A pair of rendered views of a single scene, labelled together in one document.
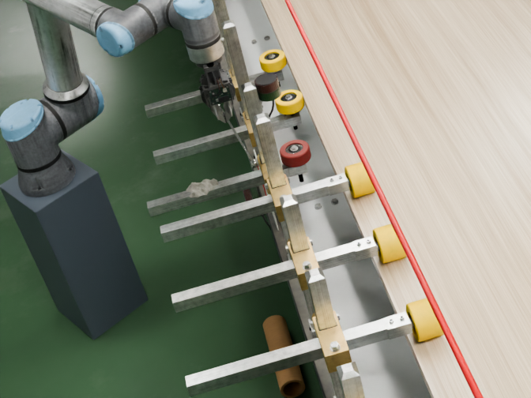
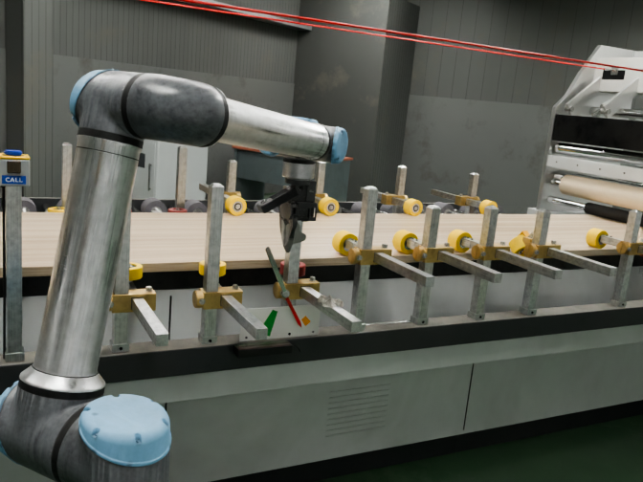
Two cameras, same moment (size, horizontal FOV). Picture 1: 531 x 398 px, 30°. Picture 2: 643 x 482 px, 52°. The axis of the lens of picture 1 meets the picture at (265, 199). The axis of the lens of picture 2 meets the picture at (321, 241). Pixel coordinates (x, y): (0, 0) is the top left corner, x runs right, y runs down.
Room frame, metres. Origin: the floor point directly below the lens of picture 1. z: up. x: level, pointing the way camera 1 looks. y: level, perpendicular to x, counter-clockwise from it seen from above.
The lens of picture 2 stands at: (2.95, 1.73, 1.42)
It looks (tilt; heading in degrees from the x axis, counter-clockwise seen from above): 12 degrees down; 244
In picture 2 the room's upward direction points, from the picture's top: 5 degrees clockwise
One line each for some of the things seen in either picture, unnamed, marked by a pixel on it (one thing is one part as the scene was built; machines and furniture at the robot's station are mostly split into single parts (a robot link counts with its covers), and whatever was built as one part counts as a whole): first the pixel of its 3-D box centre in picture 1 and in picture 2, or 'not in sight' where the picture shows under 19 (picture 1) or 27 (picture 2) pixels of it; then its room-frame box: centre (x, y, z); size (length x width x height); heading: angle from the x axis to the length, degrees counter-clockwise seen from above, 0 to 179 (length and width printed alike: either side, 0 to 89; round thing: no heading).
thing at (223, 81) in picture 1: (213, 77); (298, 200); (2.21, 0.05, 1.13); 0.09 x 0.08 x 0.12; 2
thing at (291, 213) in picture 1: (307, 278); (425, 274); (1.68, -0.05, 0.87); 0.04 x 0.04 x 0.48; 2
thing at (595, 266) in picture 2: not in sight; (570, 258); (1.13, 0.06, 0.94); 0.37 x 0.03 x 0.03; 92
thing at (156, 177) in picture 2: not in sight; (165, 154); (1.43, -5.28, 0.70); 0.75 x 0.61 x 1.40; 33
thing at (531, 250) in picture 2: not in sight; (542, 250); (1.15, -0.06, 0.94); 0.14 x 0.06 x 0.05; 2
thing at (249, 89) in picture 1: (267, 159); (290, 282); (2.18, -0.03, 0.87); 0.04 x 0.04 x 0.48; 2
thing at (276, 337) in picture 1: (283, 354); not in sight; (2.25, 0.08, 0.04); 0.30 x 0.08 x 0.08; 2
